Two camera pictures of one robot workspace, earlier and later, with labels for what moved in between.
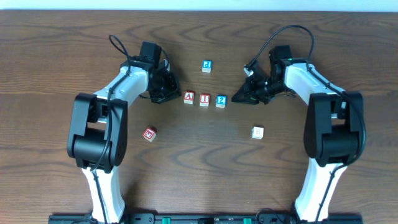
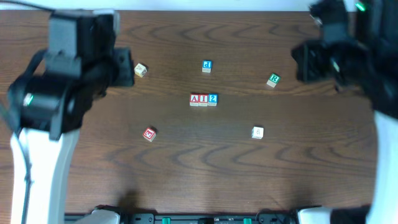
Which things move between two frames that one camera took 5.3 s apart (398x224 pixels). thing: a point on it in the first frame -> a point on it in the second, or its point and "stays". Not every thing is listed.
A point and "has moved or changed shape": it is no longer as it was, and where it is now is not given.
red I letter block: x=204 y=100 stays
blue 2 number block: x=221 y=101 -> x=212 y=99
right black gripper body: x=254 y=88 -> x=306 y=62
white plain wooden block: x=257 y=132 stays
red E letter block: x=149 y=134 stays
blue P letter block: x=207 y=66 stays
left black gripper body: x=168 y=88 -> x=123 y=66
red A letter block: x=189 y=98 has moved or changed shape
